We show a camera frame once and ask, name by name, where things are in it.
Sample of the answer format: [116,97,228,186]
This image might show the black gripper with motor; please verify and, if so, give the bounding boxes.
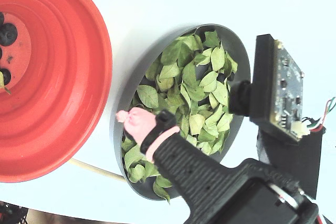
[115,107,320,224]

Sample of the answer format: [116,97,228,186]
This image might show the large long green leaf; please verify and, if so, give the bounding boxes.
[0,71,12,95]

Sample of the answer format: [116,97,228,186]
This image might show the green leaves pile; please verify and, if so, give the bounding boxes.
[121,30,238,204]

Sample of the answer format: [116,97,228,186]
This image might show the dark grey round bowl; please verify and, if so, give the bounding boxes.
[109,24,252,201]

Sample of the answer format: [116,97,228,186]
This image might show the red ribbed plastic cup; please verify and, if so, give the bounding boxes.
[0,0,113,184]

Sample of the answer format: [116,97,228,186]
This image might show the black mesh object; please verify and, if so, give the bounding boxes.
[0,200,29,224]

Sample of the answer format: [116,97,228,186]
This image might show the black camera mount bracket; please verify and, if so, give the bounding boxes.
[257,126,326,200]

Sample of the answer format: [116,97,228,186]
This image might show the white red servo wires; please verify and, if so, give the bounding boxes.
[270,182,336,224]

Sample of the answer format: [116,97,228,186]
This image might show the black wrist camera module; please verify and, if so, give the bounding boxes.
[227,34,310,142]

